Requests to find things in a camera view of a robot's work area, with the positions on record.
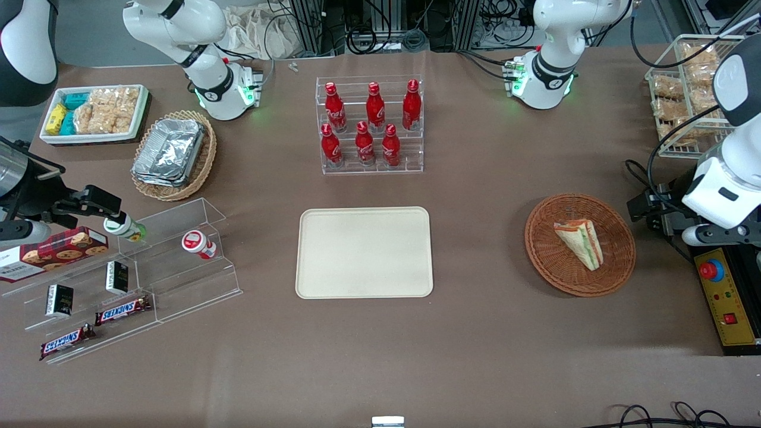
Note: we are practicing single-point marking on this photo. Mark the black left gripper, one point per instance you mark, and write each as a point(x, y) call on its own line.
point(670, 221)

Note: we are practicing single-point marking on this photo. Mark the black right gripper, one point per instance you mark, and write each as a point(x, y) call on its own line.
point(31, 191)

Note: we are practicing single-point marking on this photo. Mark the triangular sandwich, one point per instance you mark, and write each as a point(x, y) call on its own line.
point(585, 244)

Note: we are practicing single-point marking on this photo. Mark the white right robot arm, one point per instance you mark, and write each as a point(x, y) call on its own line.
point(196, 24)

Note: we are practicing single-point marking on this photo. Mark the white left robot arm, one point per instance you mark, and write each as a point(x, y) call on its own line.
point(553, 30)

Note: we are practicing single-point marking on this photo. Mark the aluminium foil tray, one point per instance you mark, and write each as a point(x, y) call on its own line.
point(169, 148)
point(157, 182)

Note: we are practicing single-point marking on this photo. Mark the white rectangular snack tray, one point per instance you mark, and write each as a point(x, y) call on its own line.
point(95, 138)

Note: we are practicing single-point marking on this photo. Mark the brown round wicker basket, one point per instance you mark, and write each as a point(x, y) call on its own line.
point(559, 270)

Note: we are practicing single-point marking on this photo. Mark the light oval wicker basket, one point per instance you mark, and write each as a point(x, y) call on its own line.
point(205, 163)

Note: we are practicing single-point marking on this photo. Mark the beige plastic tray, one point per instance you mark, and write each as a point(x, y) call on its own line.
point(357, 255)

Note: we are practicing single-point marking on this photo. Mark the white green drink bottle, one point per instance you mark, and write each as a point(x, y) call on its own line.
point(122, 227)

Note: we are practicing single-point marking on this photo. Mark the black countertop appliance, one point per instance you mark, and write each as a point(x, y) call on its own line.
point(669, 229)

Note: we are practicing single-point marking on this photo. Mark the red tartan cookie box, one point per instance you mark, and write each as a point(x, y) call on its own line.
point(59, 249)

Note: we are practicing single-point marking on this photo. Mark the small black box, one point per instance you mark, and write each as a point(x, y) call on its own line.
point(117, 277)
point(59, 300)

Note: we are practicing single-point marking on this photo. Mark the bagged fried snack pack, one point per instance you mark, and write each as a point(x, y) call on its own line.
point(678, 134)
point(698, 54)
point(704, 100)
point(667, 87)
point(703, 76)
point(667, 109)

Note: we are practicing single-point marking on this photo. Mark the clear rice cracker pack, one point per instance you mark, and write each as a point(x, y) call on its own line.
point(116, 97)
point(123, 117)
point(93, 119)

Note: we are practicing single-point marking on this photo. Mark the teal snack packet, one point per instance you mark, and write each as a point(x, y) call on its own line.
point(76, 100)
point(68, 123)

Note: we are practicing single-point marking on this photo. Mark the red capped yoghurt bottle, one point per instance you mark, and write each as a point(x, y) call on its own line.
point(196, 242)

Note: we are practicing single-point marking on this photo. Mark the red emergency stop button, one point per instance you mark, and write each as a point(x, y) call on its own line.
point(711, 270)

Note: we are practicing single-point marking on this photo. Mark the yellow snack packet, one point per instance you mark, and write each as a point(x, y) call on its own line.
point(56, 119)

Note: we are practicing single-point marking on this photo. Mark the Snickers chocolate bar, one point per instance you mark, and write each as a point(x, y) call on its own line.
point(122, 311)
point(65, 342)

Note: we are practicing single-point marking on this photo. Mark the clear acrylic step shelf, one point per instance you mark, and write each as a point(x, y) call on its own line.
point(137, 342)
point(196, 285)

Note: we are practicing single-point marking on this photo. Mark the yellow black control box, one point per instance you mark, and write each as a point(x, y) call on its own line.
point(734, 297)

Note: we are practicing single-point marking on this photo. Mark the white crumpled cloth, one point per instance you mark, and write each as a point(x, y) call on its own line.
point(250, 32)

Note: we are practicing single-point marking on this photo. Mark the red cola bottle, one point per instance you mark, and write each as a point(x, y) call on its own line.
point(375, 110)
point(364, 145)
point(390, 147)
point(335, 110)
point(411, 108)
point(330, 147)

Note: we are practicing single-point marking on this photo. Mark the clear acrylic bottle rack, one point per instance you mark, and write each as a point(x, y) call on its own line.
point(407, 167)

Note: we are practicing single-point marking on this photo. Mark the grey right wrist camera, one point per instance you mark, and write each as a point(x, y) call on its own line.
point(27, 233)

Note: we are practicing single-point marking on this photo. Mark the aluminium profile frame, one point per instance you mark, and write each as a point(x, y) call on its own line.
point(309, 27)

